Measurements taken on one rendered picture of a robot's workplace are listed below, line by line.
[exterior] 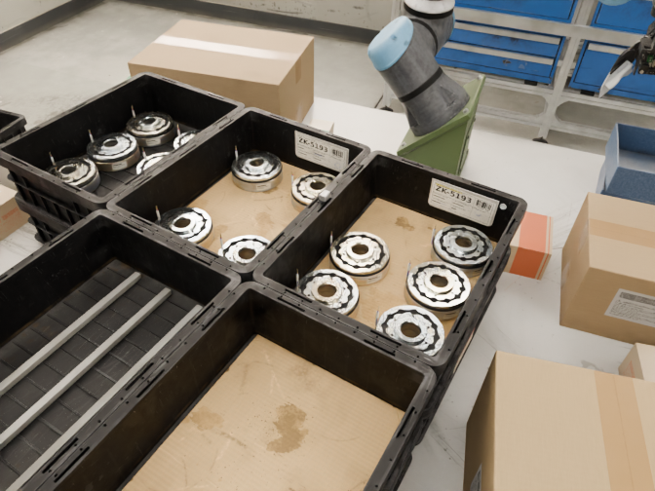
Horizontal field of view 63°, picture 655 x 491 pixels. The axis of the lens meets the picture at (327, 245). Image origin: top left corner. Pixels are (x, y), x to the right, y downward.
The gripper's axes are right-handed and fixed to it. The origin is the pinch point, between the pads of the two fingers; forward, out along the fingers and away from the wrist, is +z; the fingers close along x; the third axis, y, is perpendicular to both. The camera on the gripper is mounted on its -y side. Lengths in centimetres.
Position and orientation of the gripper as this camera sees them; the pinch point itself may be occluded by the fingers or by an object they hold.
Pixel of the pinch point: (636, 101)
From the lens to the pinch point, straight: 135.8
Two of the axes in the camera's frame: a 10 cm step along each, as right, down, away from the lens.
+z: 0.4, 7.5, 6.6
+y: -3.8, 6.3, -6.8
